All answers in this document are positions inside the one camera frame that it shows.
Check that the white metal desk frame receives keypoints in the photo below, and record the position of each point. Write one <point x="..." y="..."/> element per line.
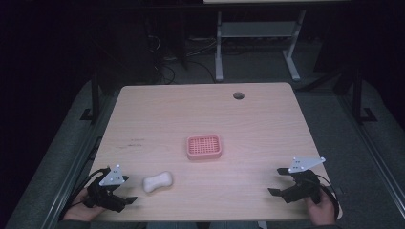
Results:
<point x="218" y="47"/>

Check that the person's right hand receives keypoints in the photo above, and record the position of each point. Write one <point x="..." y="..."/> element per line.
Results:
<point x="323" y="211"/>

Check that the pink soap dish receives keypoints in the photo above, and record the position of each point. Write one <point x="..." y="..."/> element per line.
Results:
<point x="203" y="147"/>

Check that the black metal stand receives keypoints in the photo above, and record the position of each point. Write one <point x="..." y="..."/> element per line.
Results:
<point x="357" y="95"/>
<point x="95" y="95"/>

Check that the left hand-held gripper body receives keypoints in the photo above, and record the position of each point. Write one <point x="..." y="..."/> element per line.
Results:
<point x="106" y="195"/>

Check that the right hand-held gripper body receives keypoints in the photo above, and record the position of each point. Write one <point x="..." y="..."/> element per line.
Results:
<point x="302" y="189"/>

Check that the grey metal floor rail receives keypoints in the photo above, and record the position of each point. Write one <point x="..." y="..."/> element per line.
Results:
<point x="372" y="149"/>
<point x="74" y="165"/>

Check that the white soap bar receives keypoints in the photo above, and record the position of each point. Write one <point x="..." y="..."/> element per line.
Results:
<point x="157" y="182"/>

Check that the person's left hand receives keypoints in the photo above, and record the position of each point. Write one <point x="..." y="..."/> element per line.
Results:
<point x="79" y="208"/>

